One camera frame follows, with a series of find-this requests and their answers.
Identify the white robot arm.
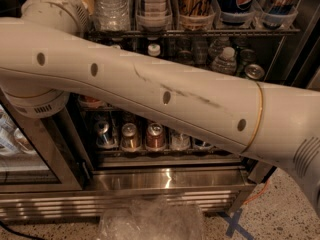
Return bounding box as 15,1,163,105
0,0,320,207

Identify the clear water bottle top shelf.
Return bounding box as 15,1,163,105
94,0,130,31

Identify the clear water bottle shelf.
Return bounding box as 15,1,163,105
94,0,130,31
211,47,237,75

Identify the silver can behind diet 7up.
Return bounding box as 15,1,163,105
176,50,194,65

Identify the blue silver can bottom left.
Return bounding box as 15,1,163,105
94,120,114,146

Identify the gold can bottom shelf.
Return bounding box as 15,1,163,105
121,123,139,149

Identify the clear water bottle middle shelf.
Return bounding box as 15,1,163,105
211,47,237,75

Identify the orange can bottom shelf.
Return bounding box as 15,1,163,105
146,123,165,149

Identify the green ginger ale can behind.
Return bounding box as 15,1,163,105
236,49,257,76

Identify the green ginger ale can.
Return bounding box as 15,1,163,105
244,64,265,81
236,49,257,76

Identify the glass fridge door left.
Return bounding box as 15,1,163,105
0,94,85,194

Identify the stainless steel fridge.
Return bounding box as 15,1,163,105
0,0,320,222

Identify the water bottle bottom shelf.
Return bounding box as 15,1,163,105
170,131,191,151

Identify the green ginger ale can front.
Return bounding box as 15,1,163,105
244,64,265,81

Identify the blue pepsi can bottom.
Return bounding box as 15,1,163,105
194,139,213,149

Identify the blue red striped can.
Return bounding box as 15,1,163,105
263,0,296,30

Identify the right brown tea bottle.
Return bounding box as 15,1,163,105
148,43,161,57

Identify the clear plastic wrap bundle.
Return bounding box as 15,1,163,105
96,197,205,240

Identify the blue tape cross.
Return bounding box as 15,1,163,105
218,209,254,240

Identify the black cable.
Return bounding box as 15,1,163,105
0,220,46,240

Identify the orange cable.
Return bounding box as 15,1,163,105
242,178,272,206

